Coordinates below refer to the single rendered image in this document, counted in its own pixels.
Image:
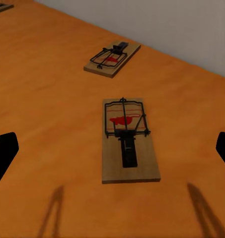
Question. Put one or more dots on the cabinet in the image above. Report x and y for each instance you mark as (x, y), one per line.
(53, 186)

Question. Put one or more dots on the mousetrap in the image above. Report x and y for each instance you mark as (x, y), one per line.
(128, 154)
(113, 58)
(5, 6)

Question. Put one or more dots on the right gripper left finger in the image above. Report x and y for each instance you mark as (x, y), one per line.
(8, 149)

